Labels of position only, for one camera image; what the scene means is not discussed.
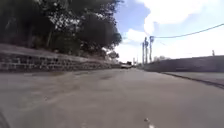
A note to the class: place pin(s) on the raised grey pavement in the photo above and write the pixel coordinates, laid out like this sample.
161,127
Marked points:
203,77

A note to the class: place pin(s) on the white vehicle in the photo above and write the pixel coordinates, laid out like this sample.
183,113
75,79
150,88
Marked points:
125,66

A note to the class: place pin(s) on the grey asphalt road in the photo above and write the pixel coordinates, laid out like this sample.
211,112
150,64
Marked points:
110,96

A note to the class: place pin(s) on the grey concrete wall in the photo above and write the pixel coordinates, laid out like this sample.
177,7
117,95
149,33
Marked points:
186,64

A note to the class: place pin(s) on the row of trees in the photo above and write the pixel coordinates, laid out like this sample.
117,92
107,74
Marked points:
63,23

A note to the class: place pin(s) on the robot's own part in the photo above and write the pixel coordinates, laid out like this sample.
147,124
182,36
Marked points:
151,126

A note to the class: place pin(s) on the stone retaining wall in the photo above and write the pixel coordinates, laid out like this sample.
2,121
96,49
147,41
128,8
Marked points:
40,61

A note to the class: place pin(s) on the utility pole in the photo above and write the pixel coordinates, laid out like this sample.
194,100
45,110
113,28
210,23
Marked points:
151,48
146,50
143,53

